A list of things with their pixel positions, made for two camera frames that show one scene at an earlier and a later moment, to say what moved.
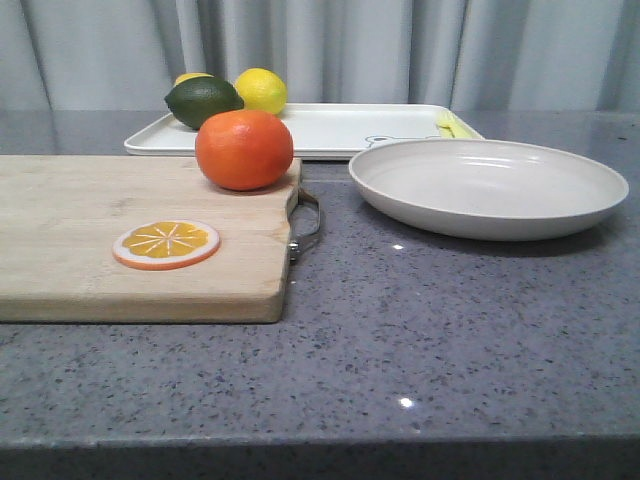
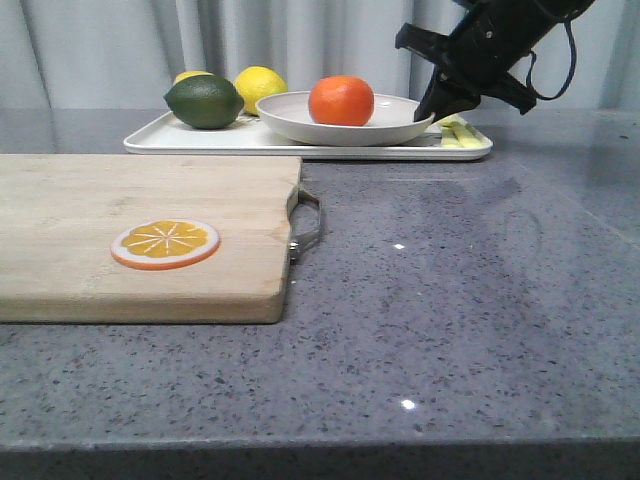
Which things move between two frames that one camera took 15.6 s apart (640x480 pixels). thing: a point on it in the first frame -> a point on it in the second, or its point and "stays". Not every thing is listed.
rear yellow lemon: (190, 76) stays
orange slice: (164, 244) stays
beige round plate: (488, 190) -> (289, 116)
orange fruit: (244, 150) -> (341, 101)
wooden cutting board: (60, 215) stays
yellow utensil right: (450, 127) stays
